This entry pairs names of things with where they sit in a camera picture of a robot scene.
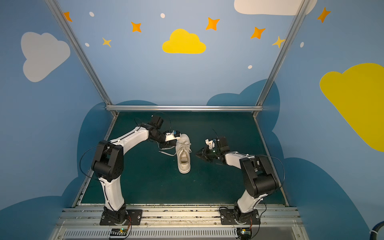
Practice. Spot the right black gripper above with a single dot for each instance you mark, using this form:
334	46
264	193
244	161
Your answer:
212	153

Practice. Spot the white sneaker shoe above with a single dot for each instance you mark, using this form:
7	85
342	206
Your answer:
184	161

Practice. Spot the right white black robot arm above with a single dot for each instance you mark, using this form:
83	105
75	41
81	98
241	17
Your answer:
258	177

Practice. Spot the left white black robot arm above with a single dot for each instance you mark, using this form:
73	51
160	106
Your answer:
108	165

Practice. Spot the green table mat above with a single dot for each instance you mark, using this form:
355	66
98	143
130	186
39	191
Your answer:
150	177

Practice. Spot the right green circuit board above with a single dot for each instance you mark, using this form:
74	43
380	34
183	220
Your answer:
243	234

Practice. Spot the green circuit board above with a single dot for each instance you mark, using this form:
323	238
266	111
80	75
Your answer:
243	234
118	234

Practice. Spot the left green circuit board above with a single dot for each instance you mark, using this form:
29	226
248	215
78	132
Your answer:
118	234

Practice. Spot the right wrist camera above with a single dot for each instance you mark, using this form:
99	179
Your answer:
211	143

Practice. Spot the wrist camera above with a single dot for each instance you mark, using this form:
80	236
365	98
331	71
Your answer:
173	135
211	143

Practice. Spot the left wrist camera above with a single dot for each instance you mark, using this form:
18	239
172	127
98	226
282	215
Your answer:
173	135

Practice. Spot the horizontal aluminium frame bar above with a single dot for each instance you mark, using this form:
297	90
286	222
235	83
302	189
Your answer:
138	108

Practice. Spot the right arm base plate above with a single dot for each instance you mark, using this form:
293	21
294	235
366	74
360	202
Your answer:
236	217

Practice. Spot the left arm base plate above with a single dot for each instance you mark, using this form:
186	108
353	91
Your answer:
121	218

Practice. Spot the aluminium rail base frame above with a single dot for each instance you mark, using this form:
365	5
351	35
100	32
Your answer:
180	222

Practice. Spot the left aluminium frame post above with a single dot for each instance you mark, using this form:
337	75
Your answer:
64	24

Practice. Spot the aluminium frame post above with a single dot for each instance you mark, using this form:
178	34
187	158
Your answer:
64	24
290	37

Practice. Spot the right aluminium frame post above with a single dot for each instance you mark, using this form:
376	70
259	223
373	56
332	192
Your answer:
290	37

